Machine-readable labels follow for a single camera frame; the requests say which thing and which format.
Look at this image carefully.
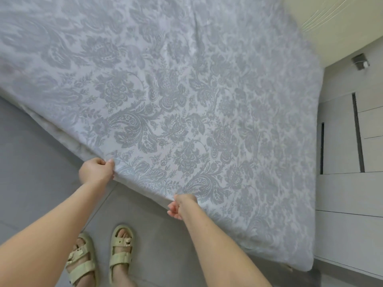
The person's right hand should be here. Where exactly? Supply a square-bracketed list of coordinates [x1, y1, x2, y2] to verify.
[166, 193, 199, 221]

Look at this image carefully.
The person's left hand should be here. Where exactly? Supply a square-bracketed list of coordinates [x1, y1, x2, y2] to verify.
[78, 157, 116, 188]

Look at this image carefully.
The blue-grey cloth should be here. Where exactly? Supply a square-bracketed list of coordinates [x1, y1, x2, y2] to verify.
[0, 0, 325, 273]

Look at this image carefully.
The person's left forearm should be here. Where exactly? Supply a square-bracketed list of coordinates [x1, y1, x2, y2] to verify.
[0, 179, 109, 287]

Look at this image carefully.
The person's right forearm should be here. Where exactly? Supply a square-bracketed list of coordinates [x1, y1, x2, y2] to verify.
[180, 206, 273, 287]

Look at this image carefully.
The person's right leg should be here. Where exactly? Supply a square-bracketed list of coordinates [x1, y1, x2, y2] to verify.
[111, 260, 137, 287]

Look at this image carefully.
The person's leg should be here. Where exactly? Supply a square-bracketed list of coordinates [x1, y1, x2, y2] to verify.
[111, 260, 137, 287]
[75, 266, 98, 287]

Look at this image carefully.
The person's left leg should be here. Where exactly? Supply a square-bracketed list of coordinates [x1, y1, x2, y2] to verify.
[75, 266, 98, 287]

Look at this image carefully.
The white wardrobe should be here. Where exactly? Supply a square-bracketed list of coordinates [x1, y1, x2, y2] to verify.
[312, 35, 383, 281]

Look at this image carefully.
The beige strap sandal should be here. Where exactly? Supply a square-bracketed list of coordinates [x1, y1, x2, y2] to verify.
[108, 223, 135, 285]
[65, 232, 99, 287]

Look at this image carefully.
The black wall socket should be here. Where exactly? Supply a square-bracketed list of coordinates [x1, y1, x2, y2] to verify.
[351, 53, 371, 71]

